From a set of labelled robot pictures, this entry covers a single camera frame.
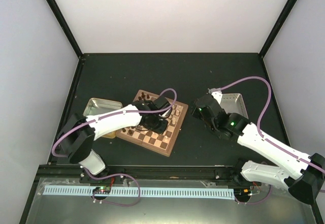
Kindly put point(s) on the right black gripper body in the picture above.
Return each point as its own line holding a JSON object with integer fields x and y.
{"x": 196, "y": 113}

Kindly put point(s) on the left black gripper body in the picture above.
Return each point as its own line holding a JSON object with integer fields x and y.
{"x": 155, "y": 127}

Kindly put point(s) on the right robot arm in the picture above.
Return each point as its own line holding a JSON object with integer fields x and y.
{"x": 302, "y": 175}

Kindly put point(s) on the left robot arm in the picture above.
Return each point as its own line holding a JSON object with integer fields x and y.
{"x": 77, "y": 136}

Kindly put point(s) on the wooden chess board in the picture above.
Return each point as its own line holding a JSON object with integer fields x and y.
{"x": 160, "y": 143}

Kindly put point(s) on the right metal tray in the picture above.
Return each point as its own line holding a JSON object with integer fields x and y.
{"x": 233, "y": 103}

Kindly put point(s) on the metal tray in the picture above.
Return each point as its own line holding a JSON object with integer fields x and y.
{"x": 233, "y": 103}
{"x": 97, "y": 106}

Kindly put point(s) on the left metal tray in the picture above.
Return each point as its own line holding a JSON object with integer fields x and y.
{"x": 97, "y": 106}

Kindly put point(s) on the black mounting rail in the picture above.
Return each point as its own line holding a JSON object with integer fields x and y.
{"x": 229, "y": 176}

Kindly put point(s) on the white slotted cable duct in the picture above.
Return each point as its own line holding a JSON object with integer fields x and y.
{"x": 143, "y": 192}

